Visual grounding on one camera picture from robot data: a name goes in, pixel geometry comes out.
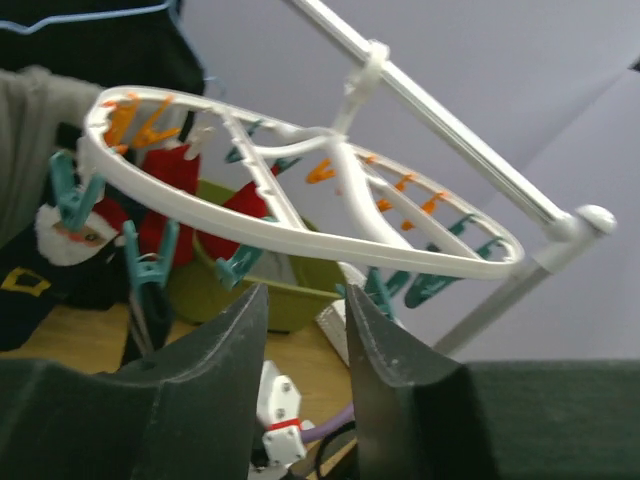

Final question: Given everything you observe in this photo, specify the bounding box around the white perforated plastic basket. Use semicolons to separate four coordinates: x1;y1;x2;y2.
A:
316;262;366;366

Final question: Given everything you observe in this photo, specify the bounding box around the grey hanging cloth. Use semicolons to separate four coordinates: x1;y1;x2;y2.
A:
1;66;102;243

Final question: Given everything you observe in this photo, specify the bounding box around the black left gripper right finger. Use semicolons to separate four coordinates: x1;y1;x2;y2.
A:
346;286;639;479

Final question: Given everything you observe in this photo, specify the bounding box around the silver white clothes rack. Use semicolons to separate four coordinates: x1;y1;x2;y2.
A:
286;1;617;355

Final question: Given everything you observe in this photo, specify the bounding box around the light blue wire hanger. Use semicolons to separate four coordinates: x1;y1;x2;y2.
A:
0;0;226;99

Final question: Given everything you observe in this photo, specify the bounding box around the red sock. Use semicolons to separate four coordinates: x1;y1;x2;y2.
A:
199;164;281;261
138;143;201;253

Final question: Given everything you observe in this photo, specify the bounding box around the teal clothes clip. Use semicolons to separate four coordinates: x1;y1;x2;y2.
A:
215;245;263;291
49;151;105;232
123;219;180;294
223;119;264;165

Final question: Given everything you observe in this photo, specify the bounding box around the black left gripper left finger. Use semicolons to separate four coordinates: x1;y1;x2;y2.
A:
1;285;268;479

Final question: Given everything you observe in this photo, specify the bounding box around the navy santa christmas sock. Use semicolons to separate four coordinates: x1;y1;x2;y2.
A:
1;198;128;351

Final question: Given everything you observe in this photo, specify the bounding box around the orange clothes clip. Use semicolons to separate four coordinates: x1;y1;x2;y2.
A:
131;95;181;149
102;93;140;155
306;158;336;184

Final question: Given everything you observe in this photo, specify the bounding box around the white clothes clip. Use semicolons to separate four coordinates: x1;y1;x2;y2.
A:
183;126;216;161

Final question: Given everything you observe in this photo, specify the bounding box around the white round clip hanger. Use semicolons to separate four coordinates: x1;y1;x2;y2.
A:
81;40;525;263

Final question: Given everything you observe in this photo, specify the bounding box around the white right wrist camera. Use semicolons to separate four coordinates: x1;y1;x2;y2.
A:
248;360;307;479

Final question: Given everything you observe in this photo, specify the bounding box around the black white striped sock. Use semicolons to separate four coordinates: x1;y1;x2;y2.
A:
120;283;175;367

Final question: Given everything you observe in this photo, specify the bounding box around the black hanging garment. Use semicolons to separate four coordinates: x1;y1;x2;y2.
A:
0;0;206;96

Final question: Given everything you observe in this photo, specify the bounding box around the olive green plastic bin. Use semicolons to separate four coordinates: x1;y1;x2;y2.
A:
167;178;346;335

